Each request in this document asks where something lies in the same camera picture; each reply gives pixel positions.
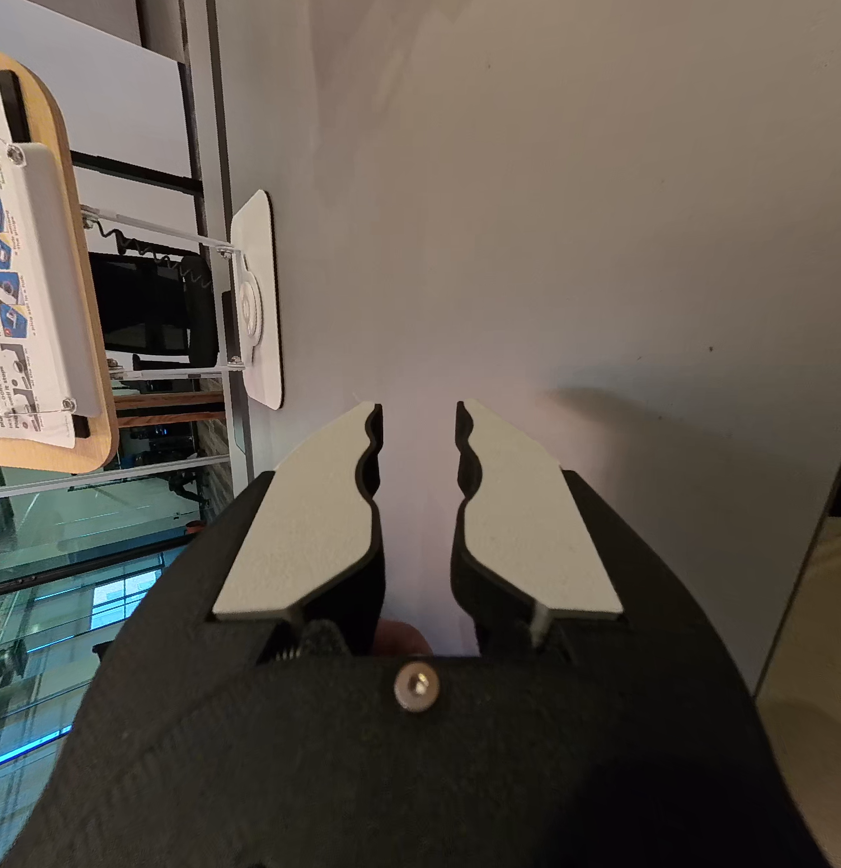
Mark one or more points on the white document stand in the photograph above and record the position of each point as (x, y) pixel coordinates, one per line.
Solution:
(264, 339)

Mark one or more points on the wooden board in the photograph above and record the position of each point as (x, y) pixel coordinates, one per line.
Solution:
(46, 108)

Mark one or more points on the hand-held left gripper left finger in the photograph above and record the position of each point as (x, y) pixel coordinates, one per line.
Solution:
(305, 515)

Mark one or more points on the black office chair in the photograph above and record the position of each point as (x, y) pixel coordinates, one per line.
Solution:
(142, 305)

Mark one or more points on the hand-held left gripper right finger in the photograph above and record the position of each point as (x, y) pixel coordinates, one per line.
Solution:
(529, 522)

